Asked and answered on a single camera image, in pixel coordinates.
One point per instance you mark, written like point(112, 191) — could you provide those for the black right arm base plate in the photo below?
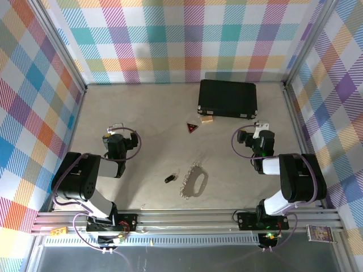
point(246, 222)

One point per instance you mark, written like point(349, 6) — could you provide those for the black hard case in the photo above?
point(227, 97)

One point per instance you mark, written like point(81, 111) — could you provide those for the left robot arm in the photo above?
point(76, 181)

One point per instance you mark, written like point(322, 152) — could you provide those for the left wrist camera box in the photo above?
point(115, 128)

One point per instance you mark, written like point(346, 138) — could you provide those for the aluminium side rail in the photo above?
point(295, 113)

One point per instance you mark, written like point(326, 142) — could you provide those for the orange tag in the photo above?
point(58, 231)

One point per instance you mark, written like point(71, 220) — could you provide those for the colourful picture card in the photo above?
point(320, 233)

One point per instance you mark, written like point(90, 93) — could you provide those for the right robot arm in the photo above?
point(297, 181)

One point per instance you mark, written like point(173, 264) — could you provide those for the small wooden block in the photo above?
point(207, 119)

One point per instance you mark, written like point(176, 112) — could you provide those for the small black controller board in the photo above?
point(109, 240)
point(268, 239)

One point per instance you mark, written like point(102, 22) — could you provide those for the aluminium frame rail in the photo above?
point(184, 224)

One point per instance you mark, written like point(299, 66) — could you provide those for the red and black triangle badge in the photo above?
point(192, 127)

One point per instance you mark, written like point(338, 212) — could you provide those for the silver keyring plate with rings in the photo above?
point(190, 181)

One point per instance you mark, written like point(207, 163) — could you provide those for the aluminium corner post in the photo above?
point(61, 46)
point(309, 42)

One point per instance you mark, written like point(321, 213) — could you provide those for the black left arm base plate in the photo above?
point(131, 218)

